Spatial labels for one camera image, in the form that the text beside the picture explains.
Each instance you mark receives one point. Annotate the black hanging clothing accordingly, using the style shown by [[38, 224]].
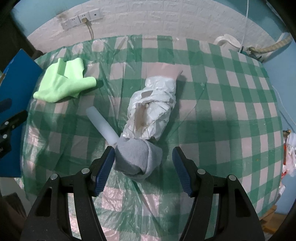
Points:
[[20, 34]]

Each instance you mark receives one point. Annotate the white plastic bag bundle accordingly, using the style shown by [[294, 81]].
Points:
[[152, 104]]

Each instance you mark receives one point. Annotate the white plastic tube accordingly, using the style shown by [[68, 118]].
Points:
[[101, 124]]

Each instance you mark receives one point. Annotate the green checkered tablecloth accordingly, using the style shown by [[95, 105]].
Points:
[[219, 115]]

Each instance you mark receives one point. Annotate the brown cardboard piece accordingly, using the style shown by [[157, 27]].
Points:
[[275, 219]]

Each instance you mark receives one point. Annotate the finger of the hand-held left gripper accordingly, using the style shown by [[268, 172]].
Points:
[[5, 105], [16, 120]]

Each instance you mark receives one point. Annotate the white wall socket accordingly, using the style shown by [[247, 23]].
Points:
[[74, 22], [95, 14], [82, 17], [65, 25]]

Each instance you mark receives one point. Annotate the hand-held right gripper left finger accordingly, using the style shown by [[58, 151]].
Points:
[[105, 169]]

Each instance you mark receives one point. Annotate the light green cloth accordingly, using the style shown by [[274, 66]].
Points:
[[62, 81]]

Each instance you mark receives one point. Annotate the white crumpled plastic bag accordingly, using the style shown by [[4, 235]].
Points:
[[290, 155]]

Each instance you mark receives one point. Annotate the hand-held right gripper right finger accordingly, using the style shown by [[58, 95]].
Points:
[[182, 171]]

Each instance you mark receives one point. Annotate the grey sock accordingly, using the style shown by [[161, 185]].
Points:
[[134, 160]]

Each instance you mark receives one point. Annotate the white electric kettle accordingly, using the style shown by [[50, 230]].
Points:
[[227, 41]]

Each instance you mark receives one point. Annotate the blue cardboard box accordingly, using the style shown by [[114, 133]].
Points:
[[20, 76]]

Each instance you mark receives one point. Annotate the teal plastic basket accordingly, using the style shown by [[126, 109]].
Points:
[[253, 56]]

